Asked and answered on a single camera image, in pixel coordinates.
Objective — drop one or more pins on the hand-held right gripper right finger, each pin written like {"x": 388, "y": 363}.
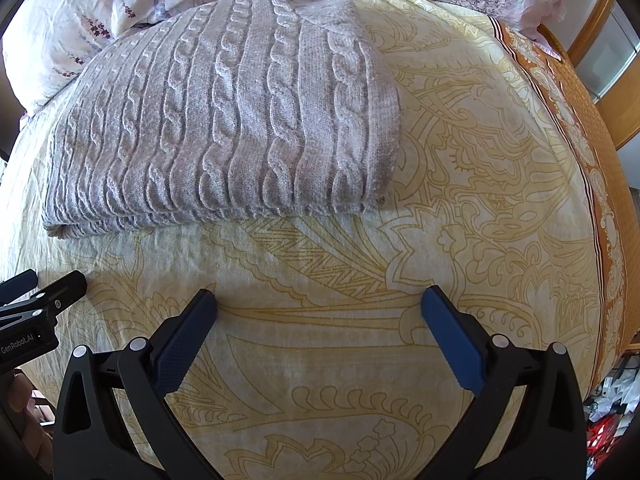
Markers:
{"x": 450, "y": 340}

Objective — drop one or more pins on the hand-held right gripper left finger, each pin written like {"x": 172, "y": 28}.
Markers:
{"x": 185, "y": 340}

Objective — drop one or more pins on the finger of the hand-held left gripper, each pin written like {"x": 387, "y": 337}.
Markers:
{"x": 67, "y": 287}
{"x": 20, "y": 282}

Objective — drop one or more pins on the person's left hand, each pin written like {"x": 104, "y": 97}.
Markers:
{"x": 25, "y": 400}

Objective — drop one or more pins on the yellow patterned bed sheet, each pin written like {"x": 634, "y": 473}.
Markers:
{"x": 350, "y": 310}

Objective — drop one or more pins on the floor clutter pile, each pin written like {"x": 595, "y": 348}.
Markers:
{"x": 607, "y": 430}

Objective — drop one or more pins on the floral white pillow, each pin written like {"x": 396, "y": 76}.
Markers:
{"x": 65, "y": 35}

